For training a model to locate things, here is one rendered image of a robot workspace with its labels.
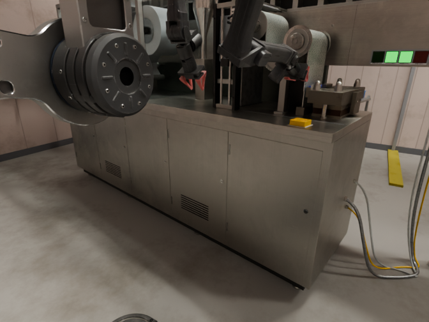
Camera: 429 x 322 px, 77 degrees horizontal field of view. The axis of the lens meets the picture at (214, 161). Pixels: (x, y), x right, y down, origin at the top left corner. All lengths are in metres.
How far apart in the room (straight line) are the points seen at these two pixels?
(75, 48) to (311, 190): 1.04
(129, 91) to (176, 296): 1.25
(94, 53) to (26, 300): 1.52
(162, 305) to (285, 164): 0.93
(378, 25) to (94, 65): 1.48
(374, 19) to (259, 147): 0.88
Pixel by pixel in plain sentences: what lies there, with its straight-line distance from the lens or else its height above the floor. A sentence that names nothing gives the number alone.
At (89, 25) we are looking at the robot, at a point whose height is 1.21.
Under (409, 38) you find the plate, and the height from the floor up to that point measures 1.27.
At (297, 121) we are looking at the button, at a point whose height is 0.92.
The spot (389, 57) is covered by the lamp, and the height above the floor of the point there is 1.18.
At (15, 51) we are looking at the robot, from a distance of 0.55.
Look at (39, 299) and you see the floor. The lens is 1.81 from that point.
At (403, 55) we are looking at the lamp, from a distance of 1.70.
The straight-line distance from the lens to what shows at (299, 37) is 1.47.
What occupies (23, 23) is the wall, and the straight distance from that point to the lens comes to 4.23.
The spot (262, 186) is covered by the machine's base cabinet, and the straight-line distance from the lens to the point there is 1.39.
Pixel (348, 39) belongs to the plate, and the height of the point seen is 1.27.
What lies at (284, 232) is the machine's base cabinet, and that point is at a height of 0.37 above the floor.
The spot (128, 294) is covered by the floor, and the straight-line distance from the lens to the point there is 1.66.
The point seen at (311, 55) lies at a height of 1.19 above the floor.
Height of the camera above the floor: 1.16
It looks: 20 degrees down
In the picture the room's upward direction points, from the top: 1 degrees clockwise
